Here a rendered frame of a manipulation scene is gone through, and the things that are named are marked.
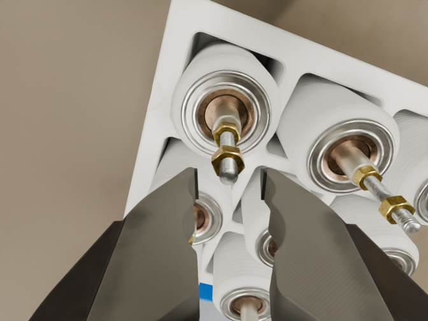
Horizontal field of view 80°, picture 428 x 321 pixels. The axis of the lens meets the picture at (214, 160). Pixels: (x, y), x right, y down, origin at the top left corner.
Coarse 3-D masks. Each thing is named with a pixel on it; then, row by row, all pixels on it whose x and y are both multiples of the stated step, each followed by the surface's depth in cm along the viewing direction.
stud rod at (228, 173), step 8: (224, 136) 17; (232, 136) 17; (224, 144) 16; (232, 144) 16; (224, 160) 14; (232, 160) 14; (224, 168) 13; (232, 168) 13; (224, 176) 13; (232, 176) 13; (224, 184) 14
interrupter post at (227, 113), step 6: (216, 108) 21; (222, 108) 20; (228, 108) 20; (234, 108) 21; (216, 114) 20; (222, 114) 19; (228, 114) 19; (234, 114) 19; (216, 120) 19; (222, 120) 19; (228, 120) 19; (234, 120) 19; (216, 126) 19; (240, 126) 19; (240, 132) 19
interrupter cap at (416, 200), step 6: (426, 180) 24; (420, 186) 24; (426, 186) 24; (420, 192) 24; (426, 192) 25; (414, 198) 25; (420, 198) 25; (426, 198) 25; (414, 204) 25; (420, 204) 25; (426, 204) 25; (420, 210) 25; (426, 210) 26; (420, 216) 26; (426, 216) 26
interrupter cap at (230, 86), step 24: (216, 72) 20; (240, 72) 20; (192, 96) 21; (216, 96) 21; (240, 96) 21; (264, 96) 20; (192, 120) 22; (240, 120) 22; (264, 120) 21; (216, 144) 23; (240, 144) 22
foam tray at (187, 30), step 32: (192, 0) 24; (192, 32) 25; (224, 32) 25; (256, 32) 25; (288, 32) 25; (160, 64) 26; (288, 64) 26; (320, 64) 26; (352, 64) 26; (160, 96) 28; (288, 96) 28; (384, 96) 28; (416, 96) 27; (160, 128) 30; (160, 160) 37; (256, 160) 32; (288, 160) 32
